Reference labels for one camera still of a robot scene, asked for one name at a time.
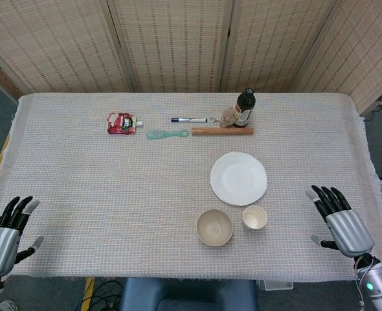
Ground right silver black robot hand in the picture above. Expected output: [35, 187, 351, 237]
[305, 185, 375, 259]

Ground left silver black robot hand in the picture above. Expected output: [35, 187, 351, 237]
[0, 196, 45, 279]

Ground white paper cup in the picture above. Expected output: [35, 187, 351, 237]
[242, 205, 267, 231]

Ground beige bowl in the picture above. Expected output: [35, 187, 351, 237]
[196, 209, 234, 248]

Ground white paper plate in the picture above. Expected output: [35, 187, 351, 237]
[209, 151, 269, 207]

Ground clear plastic box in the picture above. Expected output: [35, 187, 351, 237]
[257, 279, 294, 292]

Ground woven beige tablecloth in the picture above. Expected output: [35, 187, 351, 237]
[0, 93, 382, 283]

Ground dark brown bottle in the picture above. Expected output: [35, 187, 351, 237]
[231, 87, 256, 128]

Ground wooden rolling pin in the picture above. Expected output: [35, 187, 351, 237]
[190, 126, 254, 137]

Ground red drink pouch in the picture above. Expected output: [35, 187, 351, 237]
[106, 111, 144, 135]

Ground blue chair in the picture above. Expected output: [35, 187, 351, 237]
[118, 277, 259, 311]

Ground bamboo screen panel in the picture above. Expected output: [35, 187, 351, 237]
[106, 0, 236, 94]
[219, 0, 337, 94]
[0, 0, 135, 95]
[291, 0, 382, 116]

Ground blue white marker pen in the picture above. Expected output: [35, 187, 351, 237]
[170, 117, 208, 124]

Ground green plastic brush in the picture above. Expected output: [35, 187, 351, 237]
[146, 129, 190, 141]

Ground black floor cables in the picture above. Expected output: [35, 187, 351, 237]
[89, 280, 126, 311]

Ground tan plush keychain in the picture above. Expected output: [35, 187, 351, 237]
[210, 108, 236, 128]

